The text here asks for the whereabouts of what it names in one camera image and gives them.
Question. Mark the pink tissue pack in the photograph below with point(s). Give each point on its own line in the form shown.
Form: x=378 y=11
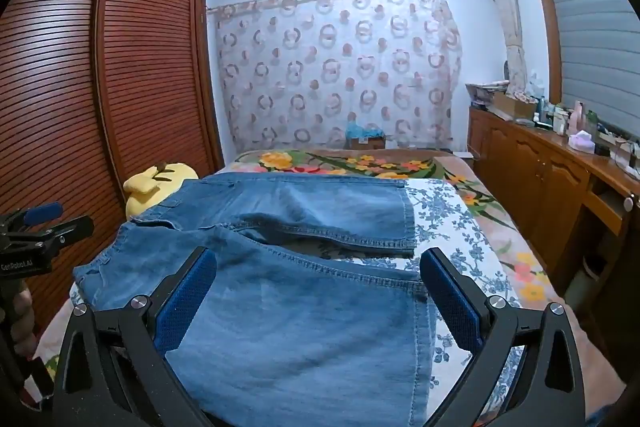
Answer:
x=581 y=142

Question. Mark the group of toiletry bottles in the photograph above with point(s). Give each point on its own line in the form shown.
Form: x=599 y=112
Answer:
x=555 y=119

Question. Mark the wooden sideboard cabinet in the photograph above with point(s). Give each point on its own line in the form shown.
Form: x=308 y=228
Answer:
x=525 y=167

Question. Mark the tied lace curtain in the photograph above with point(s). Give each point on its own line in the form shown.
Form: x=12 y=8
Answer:
x=505 y=7

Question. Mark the blue denim pants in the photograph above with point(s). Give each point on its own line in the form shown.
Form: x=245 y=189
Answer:
x=300 y=332

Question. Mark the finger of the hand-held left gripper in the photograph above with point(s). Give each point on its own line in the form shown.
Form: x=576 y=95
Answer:
x=65 y=229
x=45 y=213

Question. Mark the brown louvered wooden wardrobe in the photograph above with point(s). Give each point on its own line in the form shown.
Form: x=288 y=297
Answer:
x=145 y=57

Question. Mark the flat cardboard box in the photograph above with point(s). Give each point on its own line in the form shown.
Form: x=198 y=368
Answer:
x=515 y=106

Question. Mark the yellow plush toy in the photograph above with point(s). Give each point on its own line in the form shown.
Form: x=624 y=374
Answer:
x=145 y=187

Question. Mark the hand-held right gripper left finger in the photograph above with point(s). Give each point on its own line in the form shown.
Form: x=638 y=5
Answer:
x=185 y=302

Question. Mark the grey window blind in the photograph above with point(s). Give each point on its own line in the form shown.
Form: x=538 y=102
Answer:
x=590 y=32

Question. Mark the stack of magazines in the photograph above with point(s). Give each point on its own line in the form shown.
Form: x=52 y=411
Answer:
x=487 y=93

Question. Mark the orange yellow floral blanket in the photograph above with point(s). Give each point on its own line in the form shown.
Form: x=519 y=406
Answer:
x=350 y=164

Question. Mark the person's left hand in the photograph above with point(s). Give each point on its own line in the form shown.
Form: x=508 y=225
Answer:
x=24 y=322

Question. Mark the circle-patterned sheer curtain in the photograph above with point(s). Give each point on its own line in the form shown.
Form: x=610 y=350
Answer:
x=325 y=57

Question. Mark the pink bottle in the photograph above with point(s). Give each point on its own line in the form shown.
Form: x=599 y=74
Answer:
x=580 y=114

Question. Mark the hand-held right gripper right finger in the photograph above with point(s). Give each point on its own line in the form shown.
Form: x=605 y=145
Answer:
x=452 y=302

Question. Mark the blue floral white bedsheet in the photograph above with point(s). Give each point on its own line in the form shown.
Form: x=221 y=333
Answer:
x=450 y=217

